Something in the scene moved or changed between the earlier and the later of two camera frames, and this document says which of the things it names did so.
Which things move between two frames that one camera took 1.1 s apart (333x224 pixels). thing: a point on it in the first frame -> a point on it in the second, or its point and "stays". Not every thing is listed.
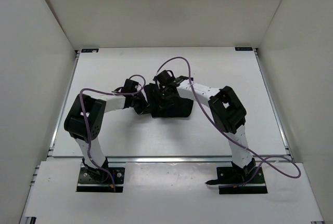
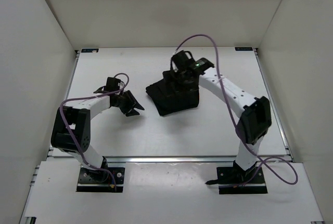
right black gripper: (164, 105) -> (171, 77)
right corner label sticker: (244, 49) stays
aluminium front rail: (167, 159) stays
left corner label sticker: (90, 50) stays
